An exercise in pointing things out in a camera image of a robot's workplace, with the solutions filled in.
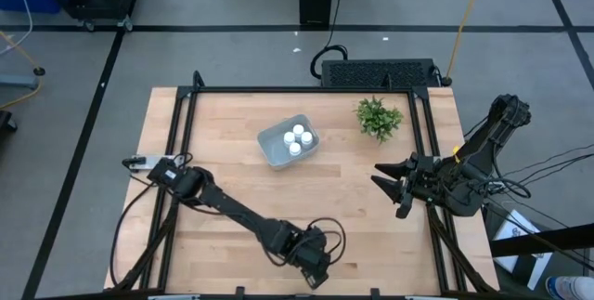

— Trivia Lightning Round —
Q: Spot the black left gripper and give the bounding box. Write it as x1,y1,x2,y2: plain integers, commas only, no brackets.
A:
278,226,333,291

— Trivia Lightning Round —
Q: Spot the black metal beam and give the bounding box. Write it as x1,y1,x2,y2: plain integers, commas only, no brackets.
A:
489,223,594,259

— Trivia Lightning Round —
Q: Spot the bundle of black cables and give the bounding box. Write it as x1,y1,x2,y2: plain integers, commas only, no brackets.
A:
482,144,594,199

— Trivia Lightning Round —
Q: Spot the white floor cable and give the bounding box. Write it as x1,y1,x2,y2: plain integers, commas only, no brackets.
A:
0,0,34,56

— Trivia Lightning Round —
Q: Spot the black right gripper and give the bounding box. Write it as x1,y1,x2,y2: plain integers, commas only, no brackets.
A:
370,153,440,220

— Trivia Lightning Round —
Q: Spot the yellow floor cable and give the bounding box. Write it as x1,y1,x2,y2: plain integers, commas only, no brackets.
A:
0,30,46,111

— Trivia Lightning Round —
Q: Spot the black floor cable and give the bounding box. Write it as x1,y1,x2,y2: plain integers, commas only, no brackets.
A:
309,0,373,81

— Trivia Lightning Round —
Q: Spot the long yellow cable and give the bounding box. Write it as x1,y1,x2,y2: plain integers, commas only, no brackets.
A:
440,0,489,86

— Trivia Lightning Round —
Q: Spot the small green potted plant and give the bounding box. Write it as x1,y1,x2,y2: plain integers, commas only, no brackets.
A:
355,96,405,145

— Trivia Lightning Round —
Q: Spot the black perforated metal case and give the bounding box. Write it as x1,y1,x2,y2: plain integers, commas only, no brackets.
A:
320,58,441,89

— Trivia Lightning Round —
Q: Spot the white paper box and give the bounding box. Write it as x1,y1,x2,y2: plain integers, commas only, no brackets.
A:
491,209,554,292

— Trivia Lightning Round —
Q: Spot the grey flat floor stand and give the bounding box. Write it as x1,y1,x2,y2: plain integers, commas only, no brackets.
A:
0,72,39,90

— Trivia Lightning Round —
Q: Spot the white plastic basket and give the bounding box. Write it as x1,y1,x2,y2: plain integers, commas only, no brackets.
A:
256,113,321,171

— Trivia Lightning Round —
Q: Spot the black aluminium table frame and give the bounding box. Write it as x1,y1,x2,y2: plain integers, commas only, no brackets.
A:
104,71,500,297

